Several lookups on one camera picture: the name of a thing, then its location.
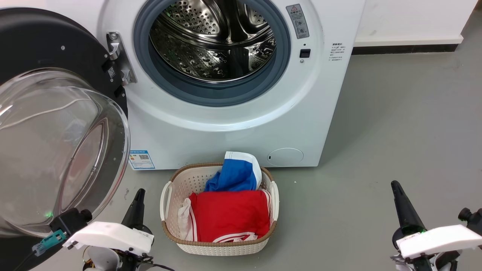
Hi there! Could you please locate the blue and white garment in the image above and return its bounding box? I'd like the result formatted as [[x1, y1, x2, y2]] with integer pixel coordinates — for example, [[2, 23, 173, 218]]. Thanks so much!
[[204, 151, 262, 192]]

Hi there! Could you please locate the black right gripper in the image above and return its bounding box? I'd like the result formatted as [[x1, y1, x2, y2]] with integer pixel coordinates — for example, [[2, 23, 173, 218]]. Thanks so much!
[[390, 180, 462, 271]]

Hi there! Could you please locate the black left camera connector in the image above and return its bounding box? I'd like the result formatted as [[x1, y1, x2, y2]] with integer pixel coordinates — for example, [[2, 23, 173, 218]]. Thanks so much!
[[50, 208, 93, 236]]

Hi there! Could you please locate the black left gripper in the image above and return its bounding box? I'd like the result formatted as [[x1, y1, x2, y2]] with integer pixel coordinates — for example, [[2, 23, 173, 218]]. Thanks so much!
[[84, 188, 155, 271]]

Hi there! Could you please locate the black baseboard strip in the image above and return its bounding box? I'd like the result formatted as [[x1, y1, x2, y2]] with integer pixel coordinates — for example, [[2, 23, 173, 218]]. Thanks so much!
[[351, 44, 459, 55]]

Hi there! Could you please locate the black round washer door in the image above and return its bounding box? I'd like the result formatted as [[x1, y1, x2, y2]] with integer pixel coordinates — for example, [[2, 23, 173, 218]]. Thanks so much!
[[0, 8, 130, 271]]

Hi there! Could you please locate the red white-striped garment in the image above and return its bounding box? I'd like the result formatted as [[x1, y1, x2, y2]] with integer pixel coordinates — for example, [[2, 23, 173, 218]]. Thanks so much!
[[178, 190, 272, 242]]

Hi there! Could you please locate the black right camera connector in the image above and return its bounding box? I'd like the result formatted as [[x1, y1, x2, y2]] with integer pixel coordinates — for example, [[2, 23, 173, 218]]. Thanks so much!
[[458, 208, 482, 236]]

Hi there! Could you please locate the white front-load washing machine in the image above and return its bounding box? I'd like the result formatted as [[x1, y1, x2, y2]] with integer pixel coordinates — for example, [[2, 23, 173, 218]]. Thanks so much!
[[47, 0, 366, 171]]

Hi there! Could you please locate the thin white floor cable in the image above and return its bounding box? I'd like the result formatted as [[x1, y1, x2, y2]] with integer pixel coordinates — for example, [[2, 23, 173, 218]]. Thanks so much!
[[0, 99, 95, 130]]

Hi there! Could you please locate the grey warning sticker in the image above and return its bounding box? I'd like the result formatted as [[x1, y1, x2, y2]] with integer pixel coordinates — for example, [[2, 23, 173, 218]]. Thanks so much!
[[286, 4, 310, 39]]

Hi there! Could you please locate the silver metal door hinge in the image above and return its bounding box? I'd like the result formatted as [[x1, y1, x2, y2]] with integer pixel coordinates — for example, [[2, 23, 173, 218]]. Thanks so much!
[[106, 32, 137, 86]]

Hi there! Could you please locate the black camera connector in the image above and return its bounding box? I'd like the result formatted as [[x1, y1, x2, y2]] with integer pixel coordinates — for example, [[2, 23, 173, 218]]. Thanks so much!
[[458, 208, 482, 236], [50, 208, 93, 236]]

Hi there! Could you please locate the blue energy label sticker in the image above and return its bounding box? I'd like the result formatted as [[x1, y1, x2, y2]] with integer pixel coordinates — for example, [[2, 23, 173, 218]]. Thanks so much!
[[128, 151, 156, 170]]

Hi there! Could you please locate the cream woven-rim laundry basket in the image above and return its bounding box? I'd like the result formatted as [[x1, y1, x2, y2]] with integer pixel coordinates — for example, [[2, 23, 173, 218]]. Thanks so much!
[[160, 163, 280, 256]]

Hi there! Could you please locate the round white filter cover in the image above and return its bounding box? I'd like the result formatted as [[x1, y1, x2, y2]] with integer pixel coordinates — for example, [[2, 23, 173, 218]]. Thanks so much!
[[267, 148, 304, 167]]

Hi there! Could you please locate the teal cable plug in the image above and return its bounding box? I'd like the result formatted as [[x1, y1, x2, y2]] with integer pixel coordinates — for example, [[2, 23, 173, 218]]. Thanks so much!
[[33, 230, 67, 257]]

